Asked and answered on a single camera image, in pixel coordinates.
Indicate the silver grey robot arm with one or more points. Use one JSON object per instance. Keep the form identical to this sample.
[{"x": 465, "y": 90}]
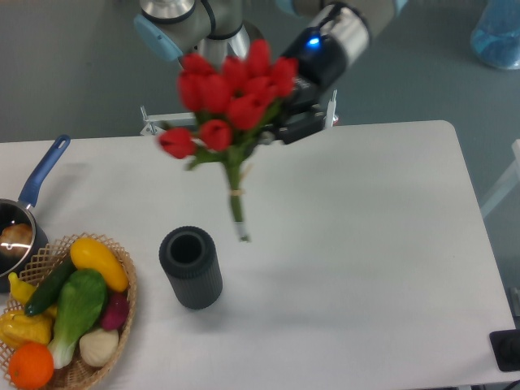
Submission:
[{"x": 337, "y": 34}]

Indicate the dark grey ribbed vase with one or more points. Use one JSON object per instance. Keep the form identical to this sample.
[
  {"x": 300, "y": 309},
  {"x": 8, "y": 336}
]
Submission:
[{"x": 189, "y": 258}]

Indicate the red tulip bouquet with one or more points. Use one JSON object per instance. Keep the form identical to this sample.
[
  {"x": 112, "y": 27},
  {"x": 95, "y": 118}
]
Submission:
[{"x": 232, "y": 105}]

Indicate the yellow bell pepper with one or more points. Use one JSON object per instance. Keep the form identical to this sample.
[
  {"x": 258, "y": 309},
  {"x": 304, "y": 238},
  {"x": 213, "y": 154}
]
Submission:
[{"x": 17, "y": 329}]

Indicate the green bok choy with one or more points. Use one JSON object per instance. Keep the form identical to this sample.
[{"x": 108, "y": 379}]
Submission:
[{"x": 80, "y": 304}]

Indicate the white frame at right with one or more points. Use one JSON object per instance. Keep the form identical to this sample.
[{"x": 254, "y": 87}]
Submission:
[{"x": 506, "y": 183}]

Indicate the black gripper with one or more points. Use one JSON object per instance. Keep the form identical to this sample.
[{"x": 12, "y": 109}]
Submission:
[{"x": 320, "y": 61}]

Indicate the purple red onion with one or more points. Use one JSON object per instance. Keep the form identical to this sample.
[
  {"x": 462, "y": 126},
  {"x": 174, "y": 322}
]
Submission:
[{"x": 116, "y": 312}]

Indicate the yellow banana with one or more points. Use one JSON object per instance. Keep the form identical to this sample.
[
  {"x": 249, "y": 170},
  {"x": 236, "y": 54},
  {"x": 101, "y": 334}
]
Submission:
[{"x": 21, "y": 291}]

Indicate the yellow squash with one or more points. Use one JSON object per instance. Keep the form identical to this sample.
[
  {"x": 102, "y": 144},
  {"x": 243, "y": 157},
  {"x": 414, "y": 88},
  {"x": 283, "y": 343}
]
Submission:
[{"x": 87, "y": 253}]

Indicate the brown bread roll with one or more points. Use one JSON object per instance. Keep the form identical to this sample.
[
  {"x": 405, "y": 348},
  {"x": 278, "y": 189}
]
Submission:
[{"x": 16, "y": 240}]

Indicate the blue translucent container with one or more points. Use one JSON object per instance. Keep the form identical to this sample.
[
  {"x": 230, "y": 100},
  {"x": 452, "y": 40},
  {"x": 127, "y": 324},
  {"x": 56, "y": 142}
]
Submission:
[{"x": 495, "y": 38}]

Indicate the green cucumber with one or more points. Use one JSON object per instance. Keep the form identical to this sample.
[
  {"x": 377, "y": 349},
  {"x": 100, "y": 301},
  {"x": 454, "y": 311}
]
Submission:
[{"x": 47, "y": 292}]

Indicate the white garlic bulb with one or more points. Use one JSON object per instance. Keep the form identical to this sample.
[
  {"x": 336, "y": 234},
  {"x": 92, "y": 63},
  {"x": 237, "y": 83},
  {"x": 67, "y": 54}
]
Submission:
[{"x": 98, "y": 346}]

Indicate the orange fruit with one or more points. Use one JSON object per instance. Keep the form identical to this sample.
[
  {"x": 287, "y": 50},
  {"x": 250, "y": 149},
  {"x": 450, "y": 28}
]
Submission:
[{"x": 31, "y": 366}]

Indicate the black device at edge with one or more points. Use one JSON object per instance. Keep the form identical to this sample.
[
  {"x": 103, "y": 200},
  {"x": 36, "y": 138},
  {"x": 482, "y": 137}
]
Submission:
[{"x": 505, "y": 346}]

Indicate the blue handled saucepan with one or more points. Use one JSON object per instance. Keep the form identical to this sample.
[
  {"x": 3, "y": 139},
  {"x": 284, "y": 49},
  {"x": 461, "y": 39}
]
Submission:
[{"x": 20, "y": 210}]

